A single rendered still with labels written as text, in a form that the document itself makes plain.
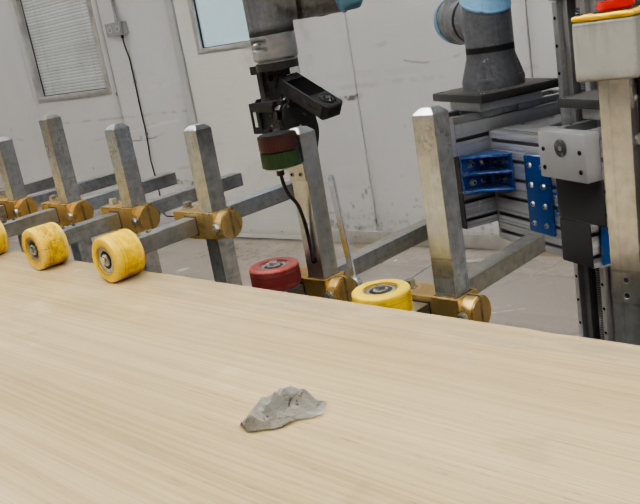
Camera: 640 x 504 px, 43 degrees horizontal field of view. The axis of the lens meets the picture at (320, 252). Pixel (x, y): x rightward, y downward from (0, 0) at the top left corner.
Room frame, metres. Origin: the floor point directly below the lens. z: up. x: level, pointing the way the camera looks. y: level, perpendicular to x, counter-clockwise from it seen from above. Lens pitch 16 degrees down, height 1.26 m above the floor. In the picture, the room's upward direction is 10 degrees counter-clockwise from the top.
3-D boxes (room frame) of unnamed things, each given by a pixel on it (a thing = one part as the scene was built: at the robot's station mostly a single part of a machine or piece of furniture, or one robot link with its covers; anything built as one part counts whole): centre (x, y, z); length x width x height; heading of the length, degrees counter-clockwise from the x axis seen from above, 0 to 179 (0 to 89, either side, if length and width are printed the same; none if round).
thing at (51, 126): (1.80, 0.53, 0.92); 0.03 x 0.03 x 0.48; 44
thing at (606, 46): (0.90, -0.36, 1.18); 0.07 x 0.07 x 0.08; 44
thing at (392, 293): (1.04, -0.07, 0.85); 0.08 x 0.08 x 0.11
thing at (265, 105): (1.40, 0.02, 1.15); 0.09 x 0.08 x 0.12; 43
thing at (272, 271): (1.25, 0.08, 0.85); 0.08 x 0.08 x 0.11
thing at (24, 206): (2.00, 0.72, 0.95); 0.13 x 0.06 x 0.05; 44
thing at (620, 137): (0.90, -0.36, 0.93); 0.05 x 0.05 x 0.45; 44
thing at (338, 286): (1.28, 0.02, 0.85); 0.13 x 0.06 x 0.05; 44
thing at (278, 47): (1.39, 0.02, 1.23); 0.08 x 0.08 x 0.05
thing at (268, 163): (1.23, 0.03, 1.07); 0.06 x 0.06 x 0.02
